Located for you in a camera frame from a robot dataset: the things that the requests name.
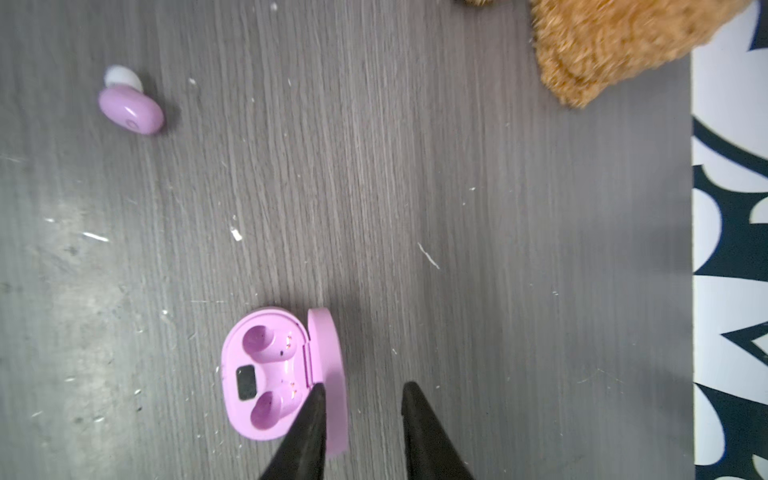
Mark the purple earbud charging case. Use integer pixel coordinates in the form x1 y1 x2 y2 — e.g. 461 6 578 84
220 307 349 458

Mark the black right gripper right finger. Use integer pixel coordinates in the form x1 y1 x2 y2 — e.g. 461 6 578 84
401 381 473 480

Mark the brown teddy bear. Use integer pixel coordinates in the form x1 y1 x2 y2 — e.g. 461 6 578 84
461 0 754 110

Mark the purple earbud near case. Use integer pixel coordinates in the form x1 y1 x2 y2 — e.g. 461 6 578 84
98 65 165 135

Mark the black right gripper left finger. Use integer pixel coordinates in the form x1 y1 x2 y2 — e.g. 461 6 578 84
260 384 327 480

